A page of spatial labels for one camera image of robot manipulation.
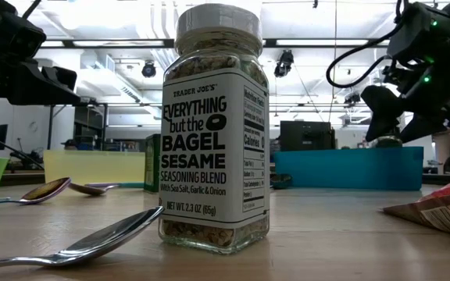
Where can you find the black ceiling-mounted camera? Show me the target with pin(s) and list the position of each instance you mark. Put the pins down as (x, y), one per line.
(352, 98)
(148, 69)
(283, 62)

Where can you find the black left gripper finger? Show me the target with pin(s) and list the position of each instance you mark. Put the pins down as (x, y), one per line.
(33, 87)

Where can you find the black shelving unit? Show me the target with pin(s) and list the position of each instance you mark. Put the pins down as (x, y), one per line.
(90, 129)

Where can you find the yellow translucent plastic bin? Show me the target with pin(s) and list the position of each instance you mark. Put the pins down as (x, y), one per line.
(92, 168)

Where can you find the green box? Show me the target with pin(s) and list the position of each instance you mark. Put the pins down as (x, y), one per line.
(152, 164)

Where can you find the black overhead rig beam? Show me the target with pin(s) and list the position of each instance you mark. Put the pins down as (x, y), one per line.
(270, 43)

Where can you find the blue plastic bin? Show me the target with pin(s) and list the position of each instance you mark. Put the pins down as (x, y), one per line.
(346, 171)

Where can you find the white round lid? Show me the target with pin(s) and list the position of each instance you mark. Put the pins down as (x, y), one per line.
(213, 156)

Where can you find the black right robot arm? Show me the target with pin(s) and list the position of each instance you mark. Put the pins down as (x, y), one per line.
(416, 27)

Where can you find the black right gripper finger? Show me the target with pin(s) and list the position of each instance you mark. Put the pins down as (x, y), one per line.
(440, 119)
(381, 105)

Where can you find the iridescent spoon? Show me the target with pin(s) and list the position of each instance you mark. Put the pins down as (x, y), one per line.
(45, 190)

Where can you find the orange and brown snack packet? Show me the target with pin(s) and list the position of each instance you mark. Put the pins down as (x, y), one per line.
(443, 214)

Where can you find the green-lid spice jar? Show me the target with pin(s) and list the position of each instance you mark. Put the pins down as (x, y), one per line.
(389, 143)

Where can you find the large black monitor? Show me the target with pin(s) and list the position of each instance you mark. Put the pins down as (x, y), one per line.
(307, 136)

